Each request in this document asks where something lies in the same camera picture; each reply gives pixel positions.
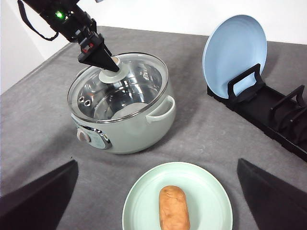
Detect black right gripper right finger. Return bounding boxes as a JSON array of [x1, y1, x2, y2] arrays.
[[237, 158, 307, 230]]

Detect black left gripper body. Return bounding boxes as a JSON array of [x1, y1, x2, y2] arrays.
[[39, 3, 104, 54]]

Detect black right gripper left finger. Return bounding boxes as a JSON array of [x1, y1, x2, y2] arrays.
[[0, 160, 79, 230]]

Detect glass pot lid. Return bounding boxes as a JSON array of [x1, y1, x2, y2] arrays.
[[67, 52, 168, 123]]

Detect green plate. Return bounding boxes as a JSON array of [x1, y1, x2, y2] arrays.
[[122, 162, 233, 230]]

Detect brown potato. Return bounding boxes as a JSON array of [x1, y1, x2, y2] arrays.
[[159, 185, 190, 230]]

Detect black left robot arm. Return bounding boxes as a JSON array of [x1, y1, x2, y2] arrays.
[[24, 0, 120, 72]]

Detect green electric steamer pot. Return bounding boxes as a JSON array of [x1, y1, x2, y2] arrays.
[[68, 53, 176, 154]]

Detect blue plate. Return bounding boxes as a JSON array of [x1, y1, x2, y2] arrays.
[[202, 14, 268, 98]]

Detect grey table cloth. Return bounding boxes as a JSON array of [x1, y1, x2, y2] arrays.
[[0, 26, 307, 230]]

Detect black dish rack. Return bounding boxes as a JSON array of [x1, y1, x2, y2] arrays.
[[207, 63, 307, 161]]

